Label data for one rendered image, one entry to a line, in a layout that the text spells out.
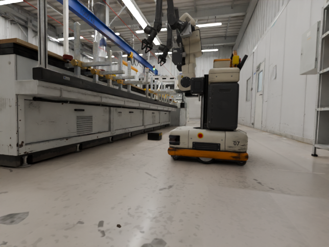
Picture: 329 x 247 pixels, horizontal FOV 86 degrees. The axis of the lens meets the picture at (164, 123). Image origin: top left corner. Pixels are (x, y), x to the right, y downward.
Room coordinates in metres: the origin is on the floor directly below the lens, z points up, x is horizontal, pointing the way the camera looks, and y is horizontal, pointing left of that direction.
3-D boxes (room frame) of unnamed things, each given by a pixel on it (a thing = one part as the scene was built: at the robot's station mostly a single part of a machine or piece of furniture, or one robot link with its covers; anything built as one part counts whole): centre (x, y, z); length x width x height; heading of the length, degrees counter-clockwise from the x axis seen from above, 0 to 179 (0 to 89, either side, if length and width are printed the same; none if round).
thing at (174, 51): (1.84, -0.15, 0.99); 0.28 x 0.16 x 0.22; 166
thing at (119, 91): (3.64, 0.22, 0.67); 5.11 x 0.08 x 0.10; 166
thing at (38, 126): (3.77, 0.75, 0.44); 5.10 x 0.69 x 0.87; 166
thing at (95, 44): (1.75, 0.68, 0.87); 0.04 x 0.04 x 0.48; 76
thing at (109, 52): (2.00, 0.62, 0.87); 0.04 x 0.04 x 0.48; 76
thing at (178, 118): (6.63, 0.03, 0.95); 1.65 x 0.70 x 1.90; 76
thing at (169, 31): (2.09, -0.04, 1.40); 0.11 x 0.06 x 0.43; 166
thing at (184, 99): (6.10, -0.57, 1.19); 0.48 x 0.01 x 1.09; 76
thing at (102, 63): (1.53, 0.67, 0.82); 0.43 x 0.03 x 0.04; 76
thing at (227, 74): (1.75, -0.52, 0.59); 0.55 x 0.34 x 0.83; 166
